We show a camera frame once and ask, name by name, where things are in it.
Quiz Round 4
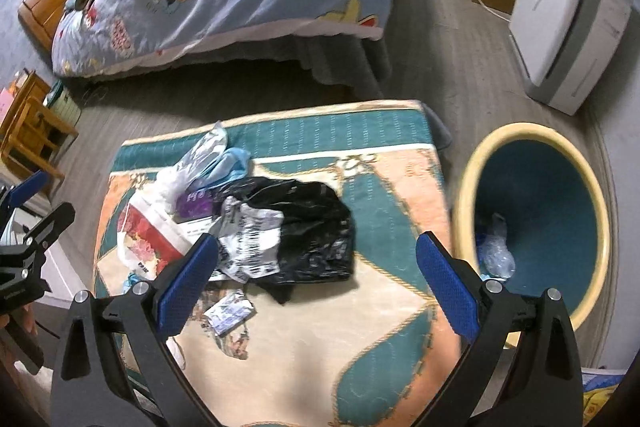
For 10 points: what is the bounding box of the clear plastic bag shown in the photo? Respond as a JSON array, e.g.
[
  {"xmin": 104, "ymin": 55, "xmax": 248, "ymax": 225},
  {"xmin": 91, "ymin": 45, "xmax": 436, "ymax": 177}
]
[{"xmin": 475, "ymin": 213, "xmax": 515, "ymax": 281}]

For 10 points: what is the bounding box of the yellow rimmed teal trash bin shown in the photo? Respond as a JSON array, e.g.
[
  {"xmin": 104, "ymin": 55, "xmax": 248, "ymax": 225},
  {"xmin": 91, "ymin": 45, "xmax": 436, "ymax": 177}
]
[{"xmin": 451, "ymin": 122, "xmax": 611, "ymax": 329}]

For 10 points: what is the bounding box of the left hand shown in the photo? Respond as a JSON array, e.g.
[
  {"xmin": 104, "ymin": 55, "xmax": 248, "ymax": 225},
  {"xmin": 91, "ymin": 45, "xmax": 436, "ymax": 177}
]
[{"xmin": 1, "ymin": 303, "xmax": 37, "ymax": 345}]

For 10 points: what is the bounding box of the small wooden stool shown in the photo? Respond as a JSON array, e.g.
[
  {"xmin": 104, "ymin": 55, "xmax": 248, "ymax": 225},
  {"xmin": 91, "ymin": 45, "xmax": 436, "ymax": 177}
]
[{"xmin": 1, "ymin": 72, "xmax": 78, "ymax": 182}]

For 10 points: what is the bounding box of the red and white snack cup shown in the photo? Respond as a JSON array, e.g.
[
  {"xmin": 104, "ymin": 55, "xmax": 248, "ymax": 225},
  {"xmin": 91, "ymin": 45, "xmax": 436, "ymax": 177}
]
[{"xmin": 116, "ymin": 192, "xmax": 214, "ymax": 281}]

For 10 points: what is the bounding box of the pink box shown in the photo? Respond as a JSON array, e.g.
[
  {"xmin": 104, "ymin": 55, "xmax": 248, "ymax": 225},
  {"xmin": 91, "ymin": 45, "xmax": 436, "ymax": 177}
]
[{"xmin": 0, "ymin": 89, "xmax": 14, "ymax": 122}]

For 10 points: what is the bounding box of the small silver sachet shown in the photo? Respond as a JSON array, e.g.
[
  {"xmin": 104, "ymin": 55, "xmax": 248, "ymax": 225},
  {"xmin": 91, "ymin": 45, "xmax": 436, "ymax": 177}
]
[{"xmin": 204, "ymin": 288, "xmax": 255, "ymax": 336}]

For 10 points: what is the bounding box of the purple labelled package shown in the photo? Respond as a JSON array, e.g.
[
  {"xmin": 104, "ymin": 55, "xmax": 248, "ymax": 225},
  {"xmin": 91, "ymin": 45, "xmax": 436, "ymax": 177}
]
[{"xmin": 175, "ymin": 188, "xmax": 219, "ymax": 222}]

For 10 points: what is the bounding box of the black white printed wrapper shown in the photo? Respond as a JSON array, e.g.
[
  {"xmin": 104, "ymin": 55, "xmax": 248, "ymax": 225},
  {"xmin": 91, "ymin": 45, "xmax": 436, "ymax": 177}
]
[{"xmin": 213, "ymin": 196, "xmax": 284, "ymax": 283}]

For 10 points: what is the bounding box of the silver foil bag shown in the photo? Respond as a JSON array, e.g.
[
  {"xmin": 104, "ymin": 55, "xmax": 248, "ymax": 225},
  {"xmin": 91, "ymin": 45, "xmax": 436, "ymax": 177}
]
[{"xmin": 155, "ymin": 121, "xmax": 250, "ymax": 205}]

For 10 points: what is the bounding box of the teal and orange rug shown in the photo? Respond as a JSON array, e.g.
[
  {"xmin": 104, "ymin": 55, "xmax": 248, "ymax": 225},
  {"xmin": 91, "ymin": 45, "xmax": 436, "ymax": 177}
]
[{"xmin": 94, "ymin": 101, "xmax": 460, "ymax": 426}]

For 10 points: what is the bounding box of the black plastic bag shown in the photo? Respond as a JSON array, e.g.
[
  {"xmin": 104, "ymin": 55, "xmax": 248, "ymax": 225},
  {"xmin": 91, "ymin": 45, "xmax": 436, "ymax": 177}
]
[{"xmin": 215, "ymin": 176, "xmax": 356, "ymax": 305}]

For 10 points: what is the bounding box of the white air purifier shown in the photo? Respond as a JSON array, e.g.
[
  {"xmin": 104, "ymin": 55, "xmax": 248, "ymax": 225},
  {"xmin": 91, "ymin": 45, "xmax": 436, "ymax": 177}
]
[{"xmin": 509, "ymin": 0, "xmax": 634, "ymax": 116}]

